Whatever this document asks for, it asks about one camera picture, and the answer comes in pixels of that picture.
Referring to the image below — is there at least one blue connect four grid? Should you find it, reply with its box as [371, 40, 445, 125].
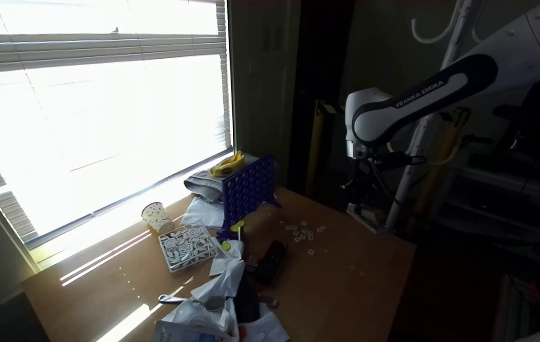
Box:
[221, 152, 283, 241]

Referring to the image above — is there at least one grey rolled cloth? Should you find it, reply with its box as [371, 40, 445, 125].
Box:
[183, 169, 228, 205]

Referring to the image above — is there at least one black remote control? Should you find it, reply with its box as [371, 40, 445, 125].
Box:
[247, 237, 289, 287]

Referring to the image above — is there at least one wide white window blind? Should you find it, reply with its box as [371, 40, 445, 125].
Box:
[0, 0, 232, 78]

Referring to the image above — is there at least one yellow toy banana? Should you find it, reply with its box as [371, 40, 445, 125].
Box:
[209, 150, 247, 180]

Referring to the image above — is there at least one small silver metal tool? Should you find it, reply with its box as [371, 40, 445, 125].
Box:
[156, 291, 188, 306]

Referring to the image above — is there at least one large white plastic bag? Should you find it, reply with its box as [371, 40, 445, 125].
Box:
[150, 296, 293, 342]

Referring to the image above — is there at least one white paper cup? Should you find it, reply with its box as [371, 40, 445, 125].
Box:
[139, 199, 175, 236]

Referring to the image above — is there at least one dark shelf unit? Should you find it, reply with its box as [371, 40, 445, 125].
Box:
[434, 161, 540, 275]

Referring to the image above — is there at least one patterned white box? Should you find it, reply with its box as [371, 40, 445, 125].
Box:
[156, 224, 223, 275]

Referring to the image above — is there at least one crumpled white plastic wrap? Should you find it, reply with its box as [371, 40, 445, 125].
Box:
[190, 237, 247, 312]

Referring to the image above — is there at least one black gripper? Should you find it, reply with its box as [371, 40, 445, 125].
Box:
[348, 154, 394, 203]

